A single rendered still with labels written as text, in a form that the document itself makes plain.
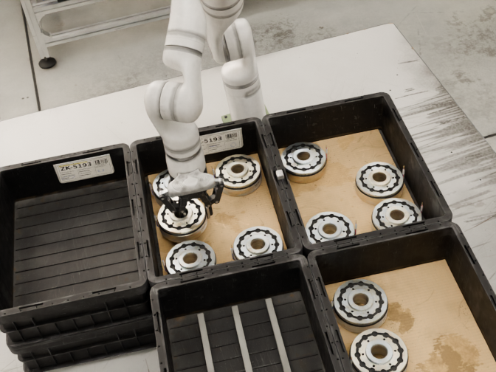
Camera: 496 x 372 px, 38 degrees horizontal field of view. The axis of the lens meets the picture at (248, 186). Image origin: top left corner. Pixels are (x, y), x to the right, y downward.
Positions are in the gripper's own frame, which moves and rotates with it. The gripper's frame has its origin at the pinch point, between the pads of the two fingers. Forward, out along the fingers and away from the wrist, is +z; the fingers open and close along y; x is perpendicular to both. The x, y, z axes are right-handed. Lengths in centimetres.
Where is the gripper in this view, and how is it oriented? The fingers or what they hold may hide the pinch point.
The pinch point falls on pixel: (196, 212)
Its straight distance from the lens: 154.5
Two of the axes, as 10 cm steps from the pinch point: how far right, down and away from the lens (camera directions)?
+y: -9.7, 2.1, -0.9
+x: 2.2, 7.1, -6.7
